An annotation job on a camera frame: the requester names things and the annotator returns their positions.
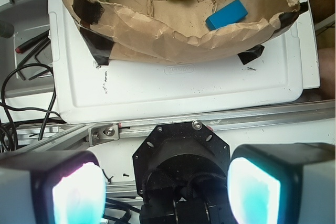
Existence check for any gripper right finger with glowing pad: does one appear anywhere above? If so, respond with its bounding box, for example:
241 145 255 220
227 143 335 223

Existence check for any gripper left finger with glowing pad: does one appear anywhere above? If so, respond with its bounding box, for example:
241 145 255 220
1 151 106 223

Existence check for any white plastic lid board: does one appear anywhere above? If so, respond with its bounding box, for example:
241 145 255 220
48 0 320 124

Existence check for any brown paper bag tray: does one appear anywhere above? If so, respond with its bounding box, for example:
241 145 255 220
62 0 308 65

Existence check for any black hex key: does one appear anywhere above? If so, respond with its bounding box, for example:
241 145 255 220
14 37 53 81

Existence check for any blue rectangular block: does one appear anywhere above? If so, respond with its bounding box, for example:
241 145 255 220
205 0 248 30

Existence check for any aluminium extrusion rail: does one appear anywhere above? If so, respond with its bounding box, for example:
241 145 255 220
0 99 336 154

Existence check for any grey plastic tool tray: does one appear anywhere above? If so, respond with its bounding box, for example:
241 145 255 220
1 0 54 98

